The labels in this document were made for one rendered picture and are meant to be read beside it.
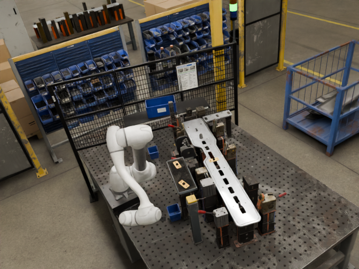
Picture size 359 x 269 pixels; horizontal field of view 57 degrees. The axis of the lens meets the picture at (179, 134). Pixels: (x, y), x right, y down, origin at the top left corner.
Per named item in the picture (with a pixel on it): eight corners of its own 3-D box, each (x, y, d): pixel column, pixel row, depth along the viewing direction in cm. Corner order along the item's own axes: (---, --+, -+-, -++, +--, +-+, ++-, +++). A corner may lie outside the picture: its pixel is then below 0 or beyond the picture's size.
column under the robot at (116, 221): (132, 263, 325) (116, 219, 286) (119, 242, 347) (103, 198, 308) (159, 247, 336) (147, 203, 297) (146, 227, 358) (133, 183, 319)
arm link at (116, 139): (108, 152, 225) (127, 148, 227) (102, 126, 226) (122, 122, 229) (109, 153, 238) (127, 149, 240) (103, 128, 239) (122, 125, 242)
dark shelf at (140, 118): (210, 108, 347) (210, 105, 346) (125, 129, 334) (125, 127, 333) (203, 98, 365) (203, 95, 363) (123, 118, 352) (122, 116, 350)
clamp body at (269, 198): (278, 232, 252) (280, 199, 230) (259, 238, 249) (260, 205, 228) (271, 221, 260) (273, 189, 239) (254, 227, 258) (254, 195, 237)
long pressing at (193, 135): (266, 219, 227) (266, 218, 226) (235, 229, 224) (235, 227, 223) (202, 117, 337) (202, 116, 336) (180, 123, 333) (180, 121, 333)
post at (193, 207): (203, 242, 252) (198, 203, 226) (194, 245, 251) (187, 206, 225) (200, 234, 258) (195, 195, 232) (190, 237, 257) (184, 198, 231)
